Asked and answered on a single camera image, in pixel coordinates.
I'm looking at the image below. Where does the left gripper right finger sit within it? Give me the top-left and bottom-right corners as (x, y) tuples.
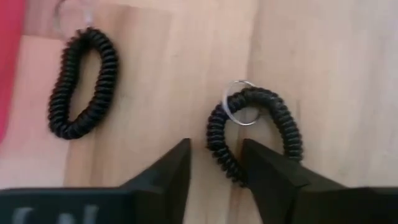
(243, 138), (346, 224)

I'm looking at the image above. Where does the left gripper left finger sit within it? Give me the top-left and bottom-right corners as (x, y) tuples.
(119, 138), (192, 224)

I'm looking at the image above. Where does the black spring coil keychain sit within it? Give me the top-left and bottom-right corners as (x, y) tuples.
(206, 80), (304, 188)
(47, 0), (119, 140)

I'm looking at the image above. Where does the pink plastic bin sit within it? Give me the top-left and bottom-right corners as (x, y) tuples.
(0, 0), (27, 144)

